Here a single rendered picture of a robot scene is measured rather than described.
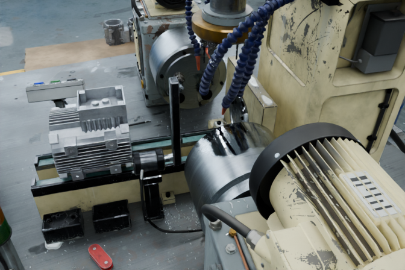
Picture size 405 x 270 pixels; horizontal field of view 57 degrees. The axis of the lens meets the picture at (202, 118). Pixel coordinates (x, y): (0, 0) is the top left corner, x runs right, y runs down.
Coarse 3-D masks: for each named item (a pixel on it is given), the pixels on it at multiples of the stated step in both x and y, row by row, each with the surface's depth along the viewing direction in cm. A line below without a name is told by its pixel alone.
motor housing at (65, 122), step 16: (64, 112) 99; (64, 128) 96; (80, 128) 97; (112, 128) 98; (80, 144) 95; (96, 144) 96; (128, 144) 98; (64, 160) 95; (80, 160) 97; (96, 160) 98; (112, 160) 100; (128, 160) 101
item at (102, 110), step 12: (84, 96) 100; (96, 96) 103; (108, 96) 104; (120, 96) 103; (84, 108) 94; (96, 108) 94; (108, 108) 95; (120, 108) 96; (84, 120) 95; (96, 120) 96; (108, 120) 96; (120, 120) 98; (84, 132) 97
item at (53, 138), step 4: (52, 108) 103; (56, 108) 103; (120, 124) 97; (124, 124) 97; (124, 128) 97; (128, 128) 97; (124, 132) 97; (128, 132) 97; (48, 136) 93; (52, 136) 93; (56, 136) 94; (52, 140) 93; (56, 140) 93; (52, 144) 94; (128, 164) 104; (60, 176) 100; (64, 176) 100; (68, 176) 102
